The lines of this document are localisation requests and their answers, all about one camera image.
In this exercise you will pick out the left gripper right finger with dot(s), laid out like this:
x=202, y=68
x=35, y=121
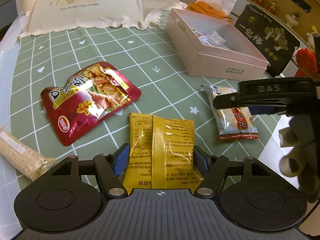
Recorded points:
x=213, y=169

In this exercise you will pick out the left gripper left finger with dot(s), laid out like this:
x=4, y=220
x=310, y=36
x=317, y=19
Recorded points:
x=109, y=167

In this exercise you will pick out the rice cracker packet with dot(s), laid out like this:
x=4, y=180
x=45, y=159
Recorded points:
x=232, y=123

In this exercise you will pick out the yellow snack packet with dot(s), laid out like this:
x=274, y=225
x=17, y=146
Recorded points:
x=161, y=154

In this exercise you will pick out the red foil snack bag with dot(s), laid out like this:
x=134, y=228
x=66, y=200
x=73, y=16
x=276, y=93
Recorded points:
x=87, y=99

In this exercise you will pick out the beige grain bar packet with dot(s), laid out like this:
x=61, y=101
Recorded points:
x=26, y=160

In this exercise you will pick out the silver grey snack packet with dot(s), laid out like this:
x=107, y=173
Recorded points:
x=213, y=39

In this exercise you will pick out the grey gloved right hand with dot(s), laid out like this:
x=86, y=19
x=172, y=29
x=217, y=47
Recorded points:
x=302, y=161

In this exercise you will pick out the red plush monkey toy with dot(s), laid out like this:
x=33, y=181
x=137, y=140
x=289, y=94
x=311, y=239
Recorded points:
x=306, y=63

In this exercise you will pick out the black plum snack bag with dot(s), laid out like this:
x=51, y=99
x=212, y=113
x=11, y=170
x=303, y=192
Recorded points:
x=272, y=39

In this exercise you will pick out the green checked tablecloth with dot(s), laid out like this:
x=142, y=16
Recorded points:
x=147, y=58

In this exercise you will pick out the pink cardboard box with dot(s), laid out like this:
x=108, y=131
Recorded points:
x=243, y=62

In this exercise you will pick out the orange tissue box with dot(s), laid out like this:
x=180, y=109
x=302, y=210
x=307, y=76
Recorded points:
x=219, y=9

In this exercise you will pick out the cream mesh food cover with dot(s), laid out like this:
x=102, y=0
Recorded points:
x=57, y=15

